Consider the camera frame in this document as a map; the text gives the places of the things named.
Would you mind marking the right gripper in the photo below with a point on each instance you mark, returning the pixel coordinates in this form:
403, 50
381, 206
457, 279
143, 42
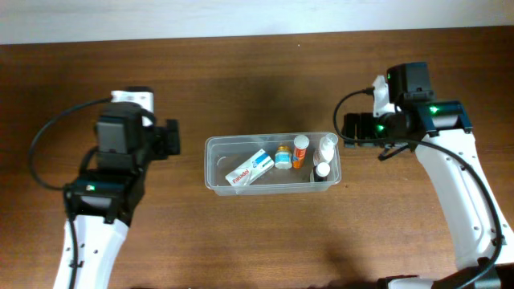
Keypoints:
365, 120

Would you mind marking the white Panadol medicine box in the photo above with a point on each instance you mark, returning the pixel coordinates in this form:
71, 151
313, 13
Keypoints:
251, 169

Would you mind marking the black bottle white cap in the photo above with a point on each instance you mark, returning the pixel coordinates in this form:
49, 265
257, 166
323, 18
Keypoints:
320, 172

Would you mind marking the clear plastic container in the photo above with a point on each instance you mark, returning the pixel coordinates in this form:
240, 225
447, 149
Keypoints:
225, 153

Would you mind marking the orange tube white cap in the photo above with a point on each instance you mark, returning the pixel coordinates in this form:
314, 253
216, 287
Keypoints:
301, 143

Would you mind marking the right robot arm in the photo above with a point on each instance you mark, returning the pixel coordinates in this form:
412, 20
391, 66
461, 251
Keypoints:
445, 147

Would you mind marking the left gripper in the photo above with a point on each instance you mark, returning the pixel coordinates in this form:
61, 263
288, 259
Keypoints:
161, 136

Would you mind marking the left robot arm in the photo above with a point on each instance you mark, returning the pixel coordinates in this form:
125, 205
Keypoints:
101, 201

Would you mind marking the white bottle clear cap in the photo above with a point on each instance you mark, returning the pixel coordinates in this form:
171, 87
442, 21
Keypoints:
326, 149

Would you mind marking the small jar gold lid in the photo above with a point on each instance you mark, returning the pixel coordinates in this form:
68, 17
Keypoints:
283, 157

